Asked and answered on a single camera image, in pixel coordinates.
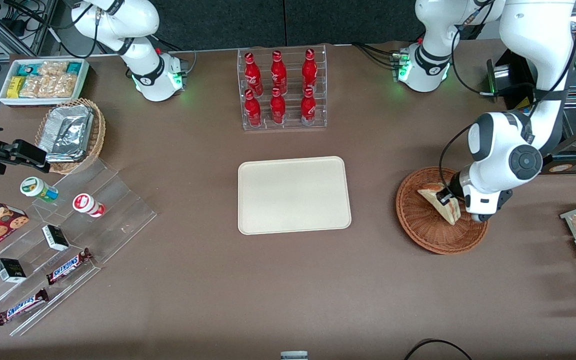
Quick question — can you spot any triangular sandwich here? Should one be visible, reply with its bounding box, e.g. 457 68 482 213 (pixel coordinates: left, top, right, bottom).
417 183 462 226

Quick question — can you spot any silver foil tray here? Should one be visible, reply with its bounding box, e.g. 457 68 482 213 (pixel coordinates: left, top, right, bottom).
38 104 95 162

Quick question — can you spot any round brown wicker basket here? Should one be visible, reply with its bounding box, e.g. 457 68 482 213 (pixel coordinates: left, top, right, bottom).
395 166 490 256

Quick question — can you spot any tan wicker basket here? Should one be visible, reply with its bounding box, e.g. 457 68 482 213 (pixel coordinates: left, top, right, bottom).
34 98 107 175

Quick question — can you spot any beige plastic tray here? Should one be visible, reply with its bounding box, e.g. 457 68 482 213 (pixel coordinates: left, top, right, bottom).
237 156 352 236

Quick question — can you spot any green lid yogurt cup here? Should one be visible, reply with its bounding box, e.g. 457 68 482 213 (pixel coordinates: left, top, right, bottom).
20 176 60 204

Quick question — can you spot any white rectangular snack bin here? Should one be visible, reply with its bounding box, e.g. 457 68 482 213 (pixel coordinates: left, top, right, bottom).
0 58 90 108

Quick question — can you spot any clear cracker bag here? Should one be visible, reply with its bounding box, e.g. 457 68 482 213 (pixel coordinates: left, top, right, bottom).
38 60 69 79
39 74 78 99
20 76 42 99

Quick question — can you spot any yellow snack bar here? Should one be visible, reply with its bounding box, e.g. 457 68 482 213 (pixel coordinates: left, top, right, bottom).
7 76 27 99

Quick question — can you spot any red lid yogurt cup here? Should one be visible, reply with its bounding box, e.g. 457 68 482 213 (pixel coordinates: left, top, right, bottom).
72 193 106 219

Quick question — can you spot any small black box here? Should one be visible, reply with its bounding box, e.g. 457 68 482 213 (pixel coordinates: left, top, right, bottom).
0 258 27 284
42 224 70 252

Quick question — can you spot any clear acrylic stepped shelf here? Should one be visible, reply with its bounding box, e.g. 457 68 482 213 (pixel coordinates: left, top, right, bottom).
0 157 158 337

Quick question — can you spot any snickers chocolate bar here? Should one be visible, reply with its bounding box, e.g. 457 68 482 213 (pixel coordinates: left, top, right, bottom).
0 288 50 327
46 248 94 286

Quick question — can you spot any red cola bottle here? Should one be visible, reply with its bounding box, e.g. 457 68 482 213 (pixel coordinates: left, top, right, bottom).
270 87 287 125
270 50 288 95
300 87 317 127
301 48 318 93
244 89 263 128
244 52 264 97

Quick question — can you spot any clear acrylic bottle rack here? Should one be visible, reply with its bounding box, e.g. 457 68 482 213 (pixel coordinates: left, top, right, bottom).
237 45 328 132

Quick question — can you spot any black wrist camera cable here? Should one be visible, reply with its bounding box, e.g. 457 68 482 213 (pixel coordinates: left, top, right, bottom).
438 124 474 193

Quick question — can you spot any aluminium frame rack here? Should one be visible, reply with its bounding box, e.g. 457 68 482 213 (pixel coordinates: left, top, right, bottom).
0 0 61 58

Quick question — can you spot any black table cable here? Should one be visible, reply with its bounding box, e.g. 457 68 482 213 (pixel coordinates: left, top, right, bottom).
403 339 474 360

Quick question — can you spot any black base cable bundle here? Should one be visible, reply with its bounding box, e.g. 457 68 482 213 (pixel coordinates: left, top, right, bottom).
352 42 400 69
152 34 198 73

